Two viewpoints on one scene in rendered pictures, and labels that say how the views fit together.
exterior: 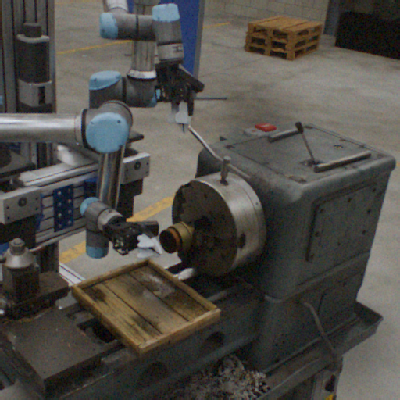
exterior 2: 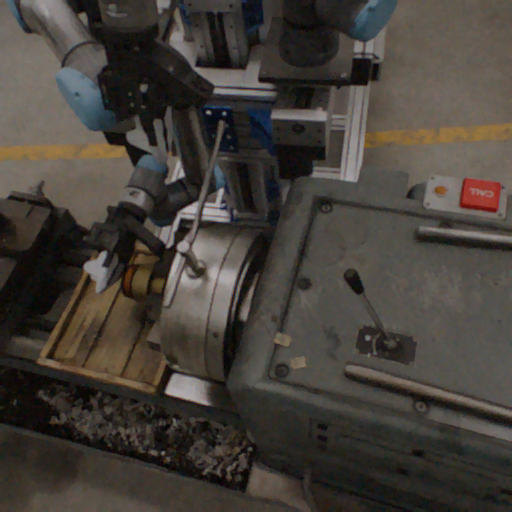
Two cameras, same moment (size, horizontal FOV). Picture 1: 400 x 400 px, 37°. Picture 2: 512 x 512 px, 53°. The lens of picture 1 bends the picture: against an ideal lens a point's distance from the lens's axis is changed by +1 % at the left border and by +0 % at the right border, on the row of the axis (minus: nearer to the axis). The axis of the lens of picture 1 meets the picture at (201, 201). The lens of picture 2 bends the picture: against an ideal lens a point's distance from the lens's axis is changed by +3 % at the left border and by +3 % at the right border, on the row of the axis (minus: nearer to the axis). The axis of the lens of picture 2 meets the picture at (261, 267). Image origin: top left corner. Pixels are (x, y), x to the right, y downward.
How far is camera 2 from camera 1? 1.69 m
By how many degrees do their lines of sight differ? 57
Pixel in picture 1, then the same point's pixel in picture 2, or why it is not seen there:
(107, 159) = not seen: hidden behind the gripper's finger
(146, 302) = (129, 312)
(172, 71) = (122, 49)
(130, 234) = (93, 244)
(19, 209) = not seen: hidden behind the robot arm
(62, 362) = not seen: outside the picture
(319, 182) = (304, 398)
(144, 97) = (339, 20)
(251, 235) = (190, 364)
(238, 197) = (189, 307)
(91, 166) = (260, 95)
